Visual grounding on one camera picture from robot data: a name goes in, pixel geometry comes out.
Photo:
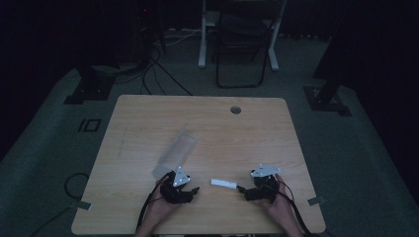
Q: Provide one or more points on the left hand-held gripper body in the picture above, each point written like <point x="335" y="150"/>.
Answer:
<point x="178" y="194"/>

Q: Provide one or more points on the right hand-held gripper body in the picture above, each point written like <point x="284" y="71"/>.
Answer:
<point x="263" y="191"/>

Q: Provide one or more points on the small white bar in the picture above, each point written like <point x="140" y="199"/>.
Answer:
<point x="224" y="183"/>

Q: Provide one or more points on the person's left hand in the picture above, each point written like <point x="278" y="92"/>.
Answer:
<point x="161" y="207"/>

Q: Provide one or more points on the person's right hand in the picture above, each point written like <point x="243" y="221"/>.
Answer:
<point x="280" y="207"/>

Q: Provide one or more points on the grey tape strip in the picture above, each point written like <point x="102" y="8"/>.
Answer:
<point x="81" y="205"/>
<point x="316" y="200"/>

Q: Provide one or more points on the black stand base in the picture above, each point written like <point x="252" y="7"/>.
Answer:
<point x="326" y="100"/>
<point x="90" y="87"/>

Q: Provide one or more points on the black folding chair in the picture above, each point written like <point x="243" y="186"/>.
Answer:
<point x="242" y="49"/>

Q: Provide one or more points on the white desk frame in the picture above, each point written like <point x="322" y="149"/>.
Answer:
<point x="204" y="39"/>

